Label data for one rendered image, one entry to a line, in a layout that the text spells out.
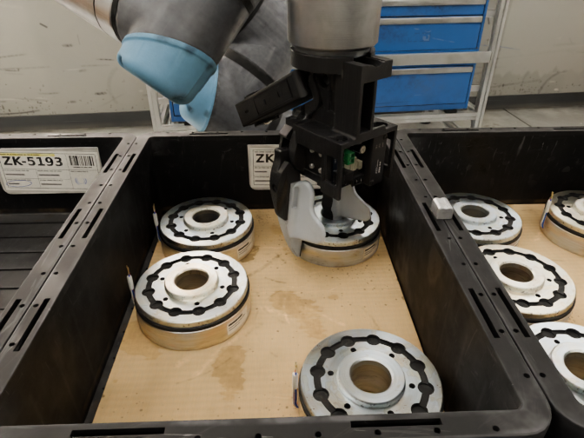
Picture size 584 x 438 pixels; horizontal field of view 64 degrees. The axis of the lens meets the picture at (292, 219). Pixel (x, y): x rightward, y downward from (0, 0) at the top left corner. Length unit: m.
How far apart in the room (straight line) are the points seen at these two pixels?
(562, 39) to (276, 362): 3.64
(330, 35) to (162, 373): 0.30
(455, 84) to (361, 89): 2.23
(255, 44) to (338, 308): 0.45
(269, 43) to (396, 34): 1.69
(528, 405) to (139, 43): 0.37
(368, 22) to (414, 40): 2.07
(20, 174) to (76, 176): 0.06
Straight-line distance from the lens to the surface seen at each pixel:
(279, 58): 0.77
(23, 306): 0.35
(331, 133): 0.40
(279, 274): 0.49
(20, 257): 0.60
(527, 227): 0.63
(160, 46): 0.42
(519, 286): 0.46
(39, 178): 0.64
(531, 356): 0.31
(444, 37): 2.51
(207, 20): 0.42
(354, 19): 0.38
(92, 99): 3.36
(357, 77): 0.38
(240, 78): 0.75
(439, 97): 2.59
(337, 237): 0.49
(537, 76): 3.89
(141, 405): 0.40
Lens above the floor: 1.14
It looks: 32 degrees down
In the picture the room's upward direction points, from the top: straight up
